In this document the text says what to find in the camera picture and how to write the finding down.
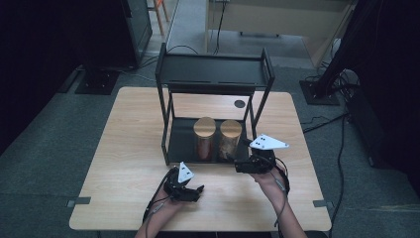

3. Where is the black hanging cable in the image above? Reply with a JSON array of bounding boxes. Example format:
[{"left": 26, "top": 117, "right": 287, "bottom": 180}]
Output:
[{"left": 213, "top": 0, "right": 228, "bottom": 56}]

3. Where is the beige desk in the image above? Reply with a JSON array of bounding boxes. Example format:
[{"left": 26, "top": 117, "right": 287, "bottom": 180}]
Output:
[{"left": 205, "top": 0, "right": 360, "bottom": 68}]

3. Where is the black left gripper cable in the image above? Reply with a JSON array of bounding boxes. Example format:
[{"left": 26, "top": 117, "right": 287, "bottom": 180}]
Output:
[{"left": 142, "top": 167, "right": 176, "bottom": 229}]

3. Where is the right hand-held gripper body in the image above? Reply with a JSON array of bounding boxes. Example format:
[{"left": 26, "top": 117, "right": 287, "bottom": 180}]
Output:
[{"left": 234, "top": 133, "right": 290, "bottom": 174}]

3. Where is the glass jar with brown contents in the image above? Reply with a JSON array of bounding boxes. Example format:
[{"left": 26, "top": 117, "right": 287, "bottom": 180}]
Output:
[{"left": 217, "top": 119, "right": 244, "bottom": 162}]

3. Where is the black metal two-tier rack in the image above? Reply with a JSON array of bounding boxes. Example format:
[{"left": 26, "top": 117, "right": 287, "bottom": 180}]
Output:
[{"left": 155, "top": 42, "right": 276, "bottom": 167}]

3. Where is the black curtain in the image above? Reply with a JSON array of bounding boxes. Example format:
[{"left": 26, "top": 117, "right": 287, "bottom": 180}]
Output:
[
  {"left": 0, "top": 0, "right": 132, "bottom": 157},
  {"left": 343, "top": 0, "right": 420, "bottom": 199}
]

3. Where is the black cabinet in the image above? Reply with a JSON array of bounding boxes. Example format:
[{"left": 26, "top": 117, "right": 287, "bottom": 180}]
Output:
[{"left": 120, "top": 0, "right": 154, "bottom": 69}]

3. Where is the wooden stool leg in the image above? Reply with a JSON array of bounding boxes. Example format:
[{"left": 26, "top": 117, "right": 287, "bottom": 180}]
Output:
[{"left": 153, "top": 0, "right": 170, "bottom": 38}]

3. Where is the person's right hand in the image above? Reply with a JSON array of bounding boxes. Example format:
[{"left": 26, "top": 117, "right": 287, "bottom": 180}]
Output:
[{"left": 251, "top": 167, "right": 286, "bottom": 201}]

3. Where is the person's left hand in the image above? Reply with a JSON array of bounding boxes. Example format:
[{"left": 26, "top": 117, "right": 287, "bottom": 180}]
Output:
[{"left": 150, "top": 190, "right": 188, "bottom": 216}]

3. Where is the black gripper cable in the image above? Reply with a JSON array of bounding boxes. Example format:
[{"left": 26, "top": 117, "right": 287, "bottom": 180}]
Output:
[
  {"left": 142, "top": 167, "right": 176, "bottom": 229},
  {"left": 271, "top": 158, "right": 292, "bottom": 238}
]

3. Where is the black stand base plate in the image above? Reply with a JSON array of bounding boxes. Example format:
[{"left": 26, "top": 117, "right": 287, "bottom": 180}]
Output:
[
  {"left": 74, "top": 67, "right": 121, "bottom": 96},
  {"left": 299, "top": 78, "right": 341, "bottom": 107}
]

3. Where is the black floor cable loop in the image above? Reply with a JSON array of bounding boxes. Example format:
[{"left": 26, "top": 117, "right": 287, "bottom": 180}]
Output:
[{"left": 138, "top": 44, "right": 199, "bottom": 70}]

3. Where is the long black floor cable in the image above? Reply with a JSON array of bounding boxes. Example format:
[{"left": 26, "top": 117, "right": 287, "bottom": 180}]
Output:
[{"left": 327, "top": 113, "right": 348, "bottom": 238}]

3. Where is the tangled black cable bundle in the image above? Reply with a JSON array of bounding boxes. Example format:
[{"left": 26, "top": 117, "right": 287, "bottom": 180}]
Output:
[{"left": 305, "top": 38, "right": 362, "bottom": 100}]

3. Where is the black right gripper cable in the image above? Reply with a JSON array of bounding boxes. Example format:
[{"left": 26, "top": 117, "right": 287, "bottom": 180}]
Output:
[{"left": 271, "top": 158, "right": 292, "bottom": 238}]

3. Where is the black equipment case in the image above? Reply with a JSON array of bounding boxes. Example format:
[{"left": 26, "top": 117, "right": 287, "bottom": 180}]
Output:
[{"left": 346, "top": 88, "right": 388, "bottom": 168}]

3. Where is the glass jar with red contents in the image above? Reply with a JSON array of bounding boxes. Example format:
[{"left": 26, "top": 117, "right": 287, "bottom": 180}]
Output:
[{"left": 192, "top": 116, "right": 217, "bottom": 162}]

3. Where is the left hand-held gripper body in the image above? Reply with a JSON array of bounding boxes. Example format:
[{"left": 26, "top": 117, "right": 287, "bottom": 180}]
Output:
[{"left": 162, "top": 161, "right": 200, "bottom": 203}]

